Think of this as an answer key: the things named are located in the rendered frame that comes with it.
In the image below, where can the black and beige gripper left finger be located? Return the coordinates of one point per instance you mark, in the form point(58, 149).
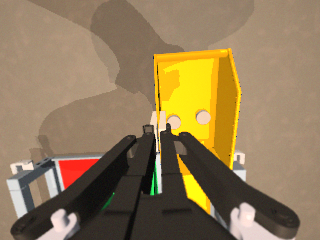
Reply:
point(64, 214)

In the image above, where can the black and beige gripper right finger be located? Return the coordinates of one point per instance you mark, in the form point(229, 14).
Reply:
point(249, 213)

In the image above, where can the yellow bin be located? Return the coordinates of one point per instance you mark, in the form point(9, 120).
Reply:
point(202, 80)

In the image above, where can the green bin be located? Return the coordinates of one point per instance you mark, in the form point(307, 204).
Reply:
point(153, 188)

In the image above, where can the pale peach round disc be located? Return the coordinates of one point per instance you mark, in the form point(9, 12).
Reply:
point(203, 117)
point(175, 121)

